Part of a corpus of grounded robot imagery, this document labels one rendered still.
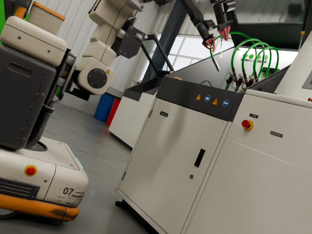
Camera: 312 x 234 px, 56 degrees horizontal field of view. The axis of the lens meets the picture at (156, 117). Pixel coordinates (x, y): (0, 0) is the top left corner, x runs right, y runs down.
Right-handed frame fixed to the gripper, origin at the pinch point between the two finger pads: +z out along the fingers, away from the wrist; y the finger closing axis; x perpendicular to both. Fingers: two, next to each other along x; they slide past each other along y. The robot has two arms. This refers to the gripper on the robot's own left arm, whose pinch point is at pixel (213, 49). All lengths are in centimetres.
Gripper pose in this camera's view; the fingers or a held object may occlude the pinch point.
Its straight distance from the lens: 203.6
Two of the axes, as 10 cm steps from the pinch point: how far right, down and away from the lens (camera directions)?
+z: 4.3, 8.8, -1.9
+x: -9.0, 4.1, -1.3
